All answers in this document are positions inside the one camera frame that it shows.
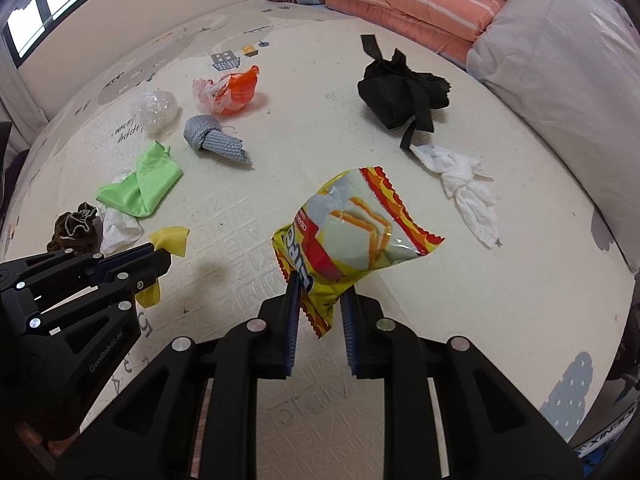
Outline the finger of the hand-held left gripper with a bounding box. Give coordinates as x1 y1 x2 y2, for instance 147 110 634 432
0 242 157 294
10 249 172 346

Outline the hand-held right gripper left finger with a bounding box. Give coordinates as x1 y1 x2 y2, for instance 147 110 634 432
55 277 303 480

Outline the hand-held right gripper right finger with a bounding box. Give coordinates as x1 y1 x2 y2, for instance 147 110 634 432
340 290 587 480

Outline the yellow cloth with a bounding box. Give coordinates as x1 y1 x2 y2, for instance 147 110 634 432
135 226 191 308

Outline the yellow snack bag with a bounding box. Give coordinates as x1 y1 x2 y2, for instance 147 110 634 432
271 166 446 339

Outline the clear bubble wrap ball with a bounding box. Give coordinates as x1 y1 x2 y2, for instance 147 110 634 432
131 89 180 134

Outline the orange plastic bag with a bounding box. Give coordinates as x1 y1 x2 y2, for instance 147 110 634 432
192 65 262 116

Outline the white crumpled cloth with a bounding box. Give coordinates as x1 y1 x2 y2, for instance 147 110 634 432
97 172 146 255

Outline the brown crumpled cloth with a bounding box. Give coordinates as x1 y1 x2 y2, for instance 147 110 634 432
47 201 103 256

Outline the green cloth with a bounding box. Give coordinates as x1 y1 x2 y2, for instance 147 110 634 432
96 141 184 219

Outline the grey knotted cloth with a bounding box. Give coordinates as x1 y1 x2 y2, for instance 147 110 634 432
183 115 253 167

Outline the white crumpled tissue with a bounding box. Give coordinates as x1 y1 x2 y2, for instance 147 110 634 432
411 143 503 250

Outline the printed play mat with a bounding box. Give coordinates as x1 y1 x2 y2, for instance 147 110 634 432
0 0 638 480

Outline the black cloth bundle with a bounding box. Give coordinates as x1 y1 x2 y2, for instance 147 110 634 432
357 34 452 150

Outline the white plastic-wrapped bedding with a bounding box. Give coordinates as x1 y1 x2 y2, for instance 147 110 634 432
466 0 640 273

